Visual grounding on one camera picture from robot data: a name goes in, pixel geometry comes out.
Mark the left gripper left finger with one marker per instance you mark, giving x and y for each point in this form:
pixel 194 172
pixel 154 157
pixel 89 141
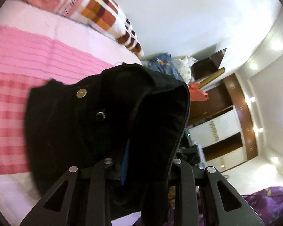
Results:
pixel 54 207

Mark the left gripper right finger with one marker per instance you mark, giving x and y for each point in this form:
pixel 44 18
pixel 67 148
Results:
pixel 221 203

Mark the black pants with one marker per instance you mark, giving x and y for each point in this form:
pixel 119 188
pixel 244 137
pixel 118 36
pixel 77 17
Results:
pixel 129 113

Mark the purple patterned garment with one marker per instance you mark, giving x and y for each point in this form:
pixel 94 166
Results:
pixel 267 203

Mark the brown white wardrobe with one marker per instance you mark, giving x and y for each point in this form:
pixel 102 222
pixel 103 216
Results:
pixel 223 126

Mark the orange red cloth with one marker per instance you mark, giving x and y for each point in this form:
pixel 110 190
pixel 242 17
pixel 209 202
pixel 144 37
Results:
pixel 196 94

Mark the white patterned cloth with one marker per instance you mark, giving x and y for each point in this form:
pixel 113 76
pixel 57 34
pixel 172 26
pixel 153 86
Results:
pixel 184 66

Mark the blue patterned cloth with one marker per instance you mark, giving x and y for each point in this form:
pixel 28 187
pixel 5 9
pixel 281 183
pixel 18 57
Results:
pixel 164 64

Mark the orange plaid pillow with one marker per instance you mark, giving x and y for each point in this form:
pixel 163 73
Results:
pixel 105 16

